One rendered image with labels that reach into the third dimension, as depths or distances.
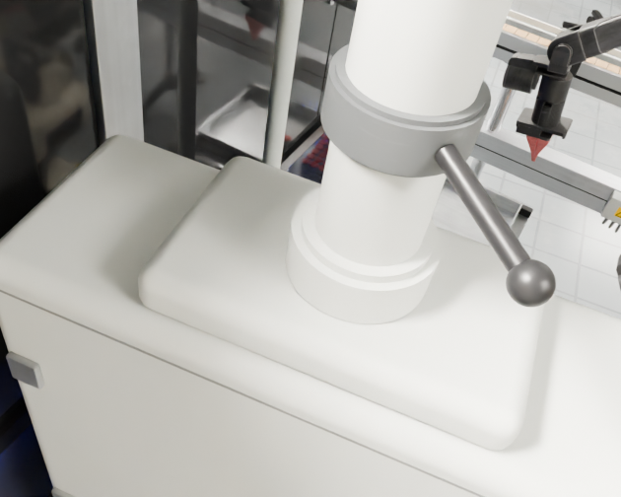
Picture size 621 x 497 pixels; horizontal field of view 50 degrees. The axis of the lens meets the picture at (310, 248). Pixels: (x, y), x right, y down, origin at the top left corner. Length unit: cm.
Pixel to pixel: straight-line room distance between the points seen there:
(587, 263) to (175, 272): 272
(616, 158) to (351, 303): 341
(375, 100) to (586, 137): 352
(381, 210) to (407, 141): 5
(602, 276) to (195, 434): 264
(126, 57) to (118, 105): 5
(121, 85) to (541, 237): 257
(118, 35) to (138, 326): 29
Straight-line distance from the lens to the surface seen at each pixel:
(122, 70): 67
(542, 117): 145
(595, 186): 255
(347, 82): 34
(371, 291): 40
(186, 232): 46
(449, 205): 164
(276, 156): 88
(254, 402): 45
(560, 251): 305
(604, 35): 138
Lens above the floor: 191
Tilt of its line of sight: 46 degrees down
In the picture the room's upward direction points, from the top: 12 degrees clockwise
